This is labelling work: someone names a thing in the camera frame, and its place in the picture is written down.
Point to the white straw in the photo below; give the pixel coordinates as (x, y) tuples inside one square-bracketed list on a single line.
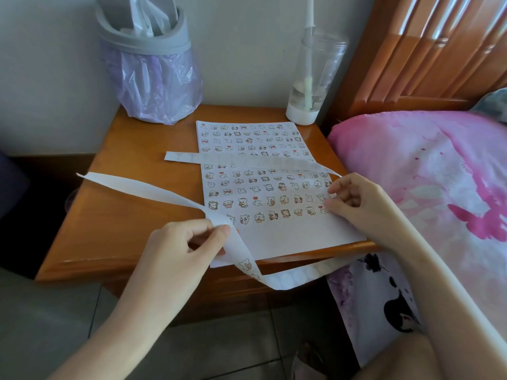
[(309, 9)]

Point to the rows of stuck cartoon stickers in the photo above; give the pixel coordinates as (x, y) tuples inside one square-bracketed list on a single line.
[(253, 138)]

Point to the clear cup with white base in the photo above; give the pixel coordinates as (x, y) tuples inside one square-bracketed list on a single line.
[(301, 116)]

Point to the pink floral bedding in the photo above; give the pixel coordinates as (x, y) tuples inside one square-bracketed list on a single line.
[(427, 162)]

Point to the purple rolled mat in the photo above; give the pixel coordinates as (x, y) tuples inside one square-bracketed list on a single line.
[(12, 185)]

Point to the person's leg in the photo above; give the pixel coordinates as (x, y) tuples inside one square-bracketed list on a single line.
[(400, 360)]

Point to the purple plastic bin bag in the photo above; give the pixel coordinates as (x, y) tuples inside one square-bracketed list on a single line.
[(154, 87)]

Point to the grey pillow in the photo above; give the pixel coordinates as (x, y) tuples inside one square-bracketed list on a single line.
[(493, 106)]

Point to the person's right hand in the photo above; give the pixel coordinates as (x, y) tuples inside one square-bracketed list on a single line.
[(372, 213)]

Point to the pink slipper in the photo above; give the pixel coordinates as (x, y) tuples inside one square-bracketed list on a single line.
[(309, 362)]

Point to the wooden nightstand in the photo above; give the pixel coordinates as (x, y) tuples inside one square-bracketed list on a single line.
[(119, 233)]

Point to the white paper sheet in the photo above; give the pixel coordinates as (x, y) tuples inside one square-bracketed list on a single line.
[(297, 237)]

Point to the person's right forearm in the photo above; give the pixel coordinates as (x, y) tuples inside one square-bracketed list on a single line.
[(455, 304)]

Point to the long white sticker strip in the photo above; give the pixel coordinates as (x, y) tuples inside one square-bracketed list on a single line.
[(130, 187)]

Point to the grey trash bin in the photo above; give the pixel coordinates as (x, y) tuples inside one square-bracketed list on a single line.
[(142, 47)]

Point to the person's left hand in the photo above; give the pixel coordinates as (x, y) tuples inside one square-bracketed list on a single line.
[(170, 265)]

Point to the white backing scraps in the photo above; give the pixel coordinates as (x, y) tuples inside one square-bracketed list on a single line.
[(140, 17)]

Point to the purple plastic container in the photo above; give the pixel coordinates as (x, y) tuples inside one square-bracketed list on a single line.
[(71, 201)]

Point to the wooden bed headboard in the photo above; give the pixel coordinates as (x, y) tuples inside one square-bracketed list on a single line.
[(416, 67)]

